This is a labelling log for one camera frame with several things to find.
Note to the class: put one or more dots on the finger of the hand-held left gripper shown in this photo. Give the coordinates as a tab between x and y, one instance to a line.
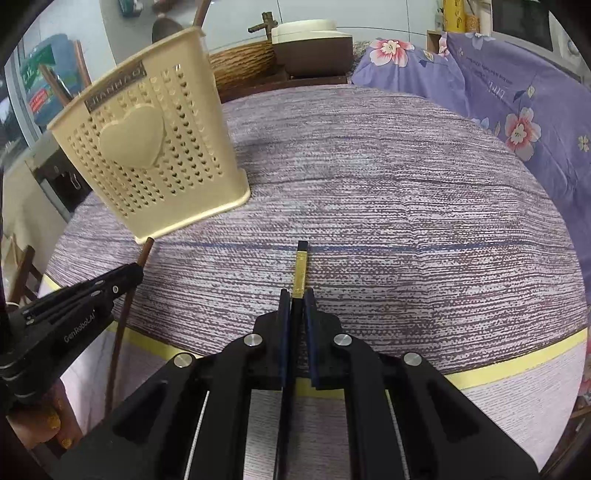
106	290

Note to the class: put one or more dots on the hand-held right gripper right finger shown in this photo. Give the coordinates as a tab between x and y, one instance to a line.
310	341

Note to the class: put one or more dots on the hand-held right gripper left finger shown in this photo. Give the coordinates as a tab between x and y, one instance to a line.
284	341

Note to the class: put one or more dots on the brown wooden chopstick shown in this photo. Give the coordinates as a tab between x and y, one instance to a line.
201	14
81	60
117	350

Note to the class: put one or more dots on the black chopstick with gold section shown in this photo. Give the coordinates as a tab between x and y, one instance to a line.
300	277

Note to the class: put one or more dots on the cream plastic utensil holder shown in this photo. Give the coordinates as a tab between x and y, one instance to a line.
184	161

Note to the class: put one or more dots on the black chopstick with metal band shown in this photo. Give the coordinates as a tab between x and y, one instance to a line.
57	87

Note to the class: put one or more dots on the person's left hand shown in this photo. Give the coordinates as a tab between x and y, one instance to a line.
46	424

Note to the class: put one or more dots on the dark wooden chair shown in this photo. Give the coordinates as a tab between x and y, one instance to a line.
27	267

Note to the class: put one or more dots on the water dispenser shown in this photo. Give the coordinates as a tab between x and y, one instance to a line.
60	180

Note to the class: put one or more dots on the purple striped tablecloth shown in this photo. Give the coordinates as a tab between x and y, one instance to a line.
392	207

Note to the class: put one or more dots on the blue water bottle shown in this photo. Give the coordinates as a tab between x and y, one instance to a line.
55	55

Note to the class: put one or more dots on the dark wooden side table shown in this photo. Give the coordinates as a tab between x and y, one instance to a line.
277	85

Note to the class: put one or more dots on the wicker basket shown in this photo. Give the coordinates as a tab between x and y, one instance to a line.
244	64

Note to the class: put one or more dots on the cream and brown rice cooker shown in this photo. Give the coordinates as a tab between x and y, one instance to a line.
314	50

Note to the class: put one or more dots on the brass faucet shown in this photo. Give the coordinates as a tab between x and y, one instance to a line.
266	23

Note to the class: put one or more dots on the purple floral cloth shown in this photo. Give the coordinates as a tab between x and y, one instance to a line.
508	92

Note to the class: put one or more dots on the yellow patterned roll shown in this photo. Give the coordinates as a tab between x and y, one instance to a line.
455	14

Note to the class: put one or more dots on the white microwave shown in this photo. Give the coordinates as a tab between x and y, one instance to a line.
521	23

